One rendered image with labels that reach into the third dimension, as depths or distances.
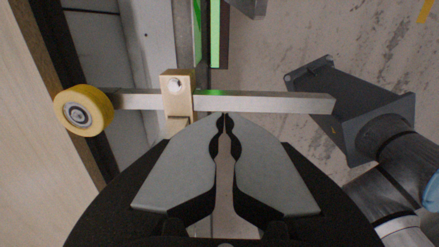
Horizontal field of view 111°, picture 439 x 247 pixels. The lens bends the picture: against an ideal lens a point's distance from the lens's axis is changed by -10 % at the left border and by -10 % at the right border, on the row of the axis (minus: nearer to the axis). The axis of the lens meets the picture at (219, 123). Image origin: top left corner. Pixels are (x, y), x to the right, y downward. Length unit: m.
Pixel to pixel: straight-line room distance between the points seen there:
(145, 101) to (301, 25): 1.04
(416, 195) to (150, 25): 0.84
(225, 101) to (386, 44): 1.32
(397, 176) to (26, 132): 0.87
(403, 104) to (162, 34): 0.81
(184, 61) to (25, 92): 0.29
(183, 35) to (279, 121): 1.06
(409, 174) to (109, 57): 0.84
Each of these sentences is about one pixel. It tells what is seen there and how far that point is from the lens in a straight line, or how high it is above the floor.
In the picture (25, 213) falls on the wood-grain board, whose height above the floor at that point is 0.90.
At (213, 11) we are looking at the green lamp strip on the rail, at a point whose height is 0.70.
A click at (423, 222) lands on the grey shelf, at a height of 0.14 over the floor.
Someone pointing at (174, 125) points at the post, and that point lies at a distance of 0.28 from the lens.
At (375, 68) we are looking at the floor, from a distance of 1.51.
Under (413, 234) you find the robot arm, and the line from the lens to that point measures 0.68.
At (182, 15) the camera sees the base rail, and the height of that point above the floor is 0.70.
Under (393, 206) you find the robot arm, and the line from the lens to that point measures 0.68.
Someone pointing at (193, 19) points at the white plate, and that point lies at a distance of 0.33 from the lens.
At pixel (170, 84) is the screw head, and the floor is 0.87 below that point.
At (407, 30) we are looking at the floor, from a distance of 1.58.
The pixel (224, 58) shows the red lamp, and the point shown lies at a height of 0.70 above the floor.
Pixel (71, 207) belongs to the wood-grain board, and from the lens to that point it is 0.56.
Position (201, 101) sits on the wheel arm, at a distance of 0.29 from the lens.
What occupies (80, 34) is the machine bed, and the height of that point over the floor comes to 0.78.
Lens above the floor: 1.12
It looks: 60 degrees down
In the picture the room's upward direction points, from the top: 177 degrees counter-clockwise
